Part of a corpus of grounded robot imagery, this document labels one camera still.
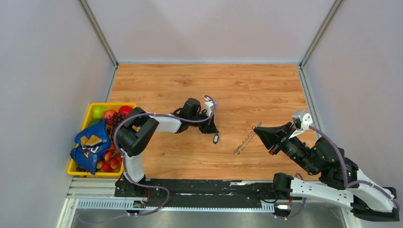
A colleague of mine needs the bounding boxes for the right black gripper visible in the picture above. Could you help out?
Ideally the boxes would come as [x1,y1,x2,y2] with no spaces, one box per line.
[252,122,317,176]

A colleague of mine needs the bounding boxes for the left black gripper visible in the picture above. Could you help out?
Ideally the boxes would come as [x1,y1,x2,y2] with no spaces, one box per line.
[189,110,219,134]

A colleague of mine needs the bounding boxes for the key with black tag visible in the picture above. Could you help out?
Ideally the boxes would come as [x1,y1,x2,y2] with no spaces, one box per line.
[213,134,220,144]

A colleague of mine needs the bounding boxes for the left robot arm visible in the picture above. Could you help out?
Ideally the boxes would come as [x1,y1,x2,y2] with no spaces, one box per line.
[113,95,220,197]

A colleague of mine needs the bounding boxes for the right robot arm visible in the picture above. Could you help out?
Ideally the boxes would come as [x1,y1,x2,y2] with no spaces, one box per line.
[253,123,400,222]

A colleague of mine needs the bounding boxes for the red apple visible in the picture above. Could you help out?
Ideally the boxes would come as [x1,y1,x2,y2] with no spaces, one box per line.
[103,109,118,126]
[118,105,134,117]

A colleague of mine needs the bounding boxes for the purple grape bunch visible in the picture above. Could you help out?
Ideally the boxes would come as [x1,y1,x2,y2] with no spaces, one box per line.
[106,113,127,140]

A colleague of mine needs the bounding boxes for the small red fruits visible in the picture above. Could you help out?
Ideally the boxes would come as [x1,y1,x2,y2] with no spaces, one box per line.
[96,148,123,175]

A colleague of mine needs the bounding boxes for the green pear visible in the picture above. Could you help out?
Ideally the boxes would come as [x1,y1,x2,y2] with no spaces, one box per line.
[92,105,108,120]

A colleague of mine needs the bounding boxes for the blue chip bag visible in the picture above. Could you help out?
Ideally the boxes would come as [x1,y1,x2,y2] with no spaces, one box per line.
[70,119,112,175]

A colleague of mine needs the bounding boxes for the yellow plastic bin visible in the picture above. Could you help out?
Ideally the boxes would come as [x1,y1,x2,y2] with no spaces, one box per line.
[67,103,136,178]

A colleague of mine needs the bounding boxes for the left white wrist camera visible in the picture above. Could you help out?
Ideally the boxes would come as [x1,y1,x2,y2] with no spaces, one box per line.
[204,100,218,117]

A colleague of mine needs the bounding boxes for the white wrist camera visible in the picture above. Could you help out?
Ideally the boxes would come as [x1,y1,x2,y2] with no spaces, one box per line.
[204,100,218,117]
[289,110,313,139]

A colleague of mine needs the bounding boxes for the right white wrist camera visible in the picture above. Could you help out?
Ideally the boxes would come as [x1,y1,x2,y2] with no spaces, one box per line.
[289,110,313,139]

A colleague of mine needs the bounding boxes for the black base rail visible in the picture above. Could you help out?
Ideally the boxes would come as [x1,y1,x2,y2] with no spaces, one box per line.
[114,179,290,209]

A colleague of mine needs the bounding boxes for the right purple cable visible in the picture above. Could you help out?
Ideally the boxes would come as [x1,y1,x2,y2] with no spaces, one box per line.
[276,124,401,220]

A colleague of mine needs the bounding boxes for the purple cable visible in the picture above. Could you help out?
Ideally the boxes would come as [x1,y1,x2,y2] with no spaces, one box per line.
[276,124,401,220]
[113,95,217,218]

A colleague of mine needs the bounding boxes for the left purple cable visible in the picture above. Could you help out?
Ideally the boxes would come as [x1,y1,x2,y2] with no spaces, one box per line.
[113,95,217,218]

